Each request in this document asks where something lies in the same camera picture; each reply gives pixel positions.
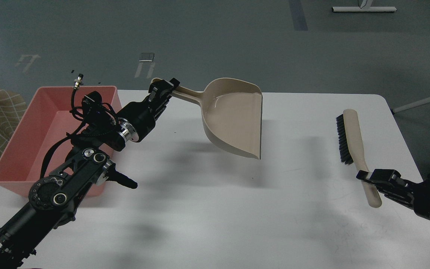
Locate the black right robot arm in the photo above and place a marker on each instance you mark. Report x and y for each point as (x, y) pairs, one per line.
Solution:
(415, 196)

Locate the white desk leg base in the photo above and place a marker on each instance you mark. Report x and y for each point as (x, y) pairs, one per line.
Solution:
(364, 6)

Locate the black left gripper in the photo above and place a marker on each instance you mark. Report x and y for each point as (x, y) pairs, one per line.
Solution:
(142, 116)

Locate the beige hand brush black bristles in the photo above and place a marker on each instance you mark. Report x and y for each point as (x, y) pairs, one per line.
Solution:
(352, 151)

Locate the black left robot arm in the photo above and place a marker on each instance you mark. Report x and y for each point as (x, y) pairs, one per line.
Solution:
(76, 163)

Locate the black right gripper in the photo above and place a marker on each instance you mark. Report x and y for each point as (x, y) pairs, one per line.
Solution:
(394, 187)

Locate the pink plastic bin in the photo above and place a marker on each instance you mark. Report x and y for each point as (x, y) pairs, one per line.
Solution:
(46, 121)

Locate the beige plastic dustpan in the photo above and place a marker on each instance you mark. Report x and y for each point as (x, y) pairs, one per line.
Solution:
(231, 112)

